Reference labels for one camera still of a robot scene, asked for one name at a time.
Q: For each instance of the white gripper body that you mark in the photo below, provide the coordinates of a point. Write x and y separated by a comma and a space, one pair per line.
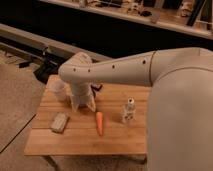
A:
81, 94

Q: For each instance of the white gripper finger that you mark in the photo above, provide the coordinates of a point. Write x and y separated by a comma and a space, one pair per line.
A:
74, 106
91, 106

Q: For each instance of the clear plastic bottle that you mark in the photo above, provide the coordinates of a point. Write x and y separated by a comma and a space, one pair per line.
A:
128, 110

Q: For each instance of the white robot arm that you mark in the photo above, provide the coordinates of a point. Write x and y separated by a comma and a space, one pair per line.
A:
180, 103

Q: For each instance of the orange carrot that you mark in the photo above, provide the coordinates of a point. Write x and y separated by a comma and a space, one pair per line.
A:
99, 122

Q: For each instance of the dark rectangular box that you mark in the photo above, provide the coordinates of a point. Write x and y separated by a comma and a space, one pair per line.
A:
96, 88

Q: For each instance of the grey sponge block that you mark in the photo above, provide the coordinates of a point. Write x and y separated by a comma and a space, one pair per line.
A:
59, 122

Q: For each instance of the white paper cup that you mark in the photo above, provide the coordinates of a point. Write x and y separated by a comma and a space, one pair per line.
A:
59, 90

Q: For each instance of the wooden table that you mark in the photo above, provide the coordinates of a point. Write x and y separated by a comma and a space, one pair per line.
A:
80, 135

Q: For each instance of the black equipment on floor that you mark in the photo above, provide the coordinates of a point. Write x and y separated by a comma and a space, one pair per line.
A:
49, 64

